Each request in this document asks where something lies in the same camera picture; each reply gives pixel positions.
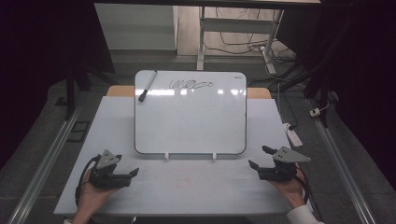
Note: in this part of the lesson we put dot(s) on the black metal stand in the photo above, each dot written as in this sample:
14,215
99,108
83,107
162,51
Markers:
70,93
320,93

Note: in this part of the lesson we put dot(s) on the white power strip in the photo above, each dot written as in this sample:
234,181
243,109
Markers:
294,137

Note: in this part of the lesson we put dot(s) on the white whiteboard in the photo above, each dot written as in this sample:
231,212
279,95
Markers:
190,124

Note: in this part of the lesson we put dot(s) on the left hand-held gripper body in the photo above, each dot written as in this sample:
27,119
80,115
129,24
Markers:
107,179

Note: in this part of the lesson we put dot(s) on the aluminium rail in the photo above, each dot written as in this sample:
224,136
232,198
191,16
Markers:
342,168
46,165

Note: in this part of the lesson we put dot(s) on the black floor plate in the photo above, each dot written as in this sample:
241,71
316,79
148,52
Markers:
78,131

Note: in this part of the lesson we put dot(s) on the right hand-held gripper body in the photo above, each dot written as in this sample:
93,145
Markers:
280,173

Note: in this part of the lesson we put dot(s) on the black and white marker pen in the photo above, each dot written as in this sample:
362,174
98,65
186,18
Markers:
147,86

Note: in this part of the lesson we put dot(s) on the person's left hand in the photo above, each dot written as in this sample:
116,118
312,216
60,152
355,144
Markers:
90,199

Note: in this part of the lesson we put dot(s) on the white whiteboard stand clip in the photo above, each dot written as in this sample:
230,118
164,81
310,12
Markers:
166,156
214,156

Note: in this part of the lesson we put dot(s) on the person's right hand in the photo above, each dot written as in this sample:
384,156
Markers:
292,191

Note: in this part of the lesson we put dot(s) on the black plug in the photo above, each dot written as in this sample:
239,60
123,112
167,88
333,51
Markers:
292,127

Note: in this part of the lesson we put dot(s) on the white desk frame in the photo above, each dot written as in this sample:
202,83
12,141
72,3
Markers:
236,25

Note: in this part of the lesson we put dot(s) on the small white adapter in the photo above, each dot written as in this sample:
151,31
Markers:
314,112

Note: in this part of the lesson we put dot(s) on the white cabinet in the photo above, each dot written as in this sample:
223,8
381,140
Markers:
134,26

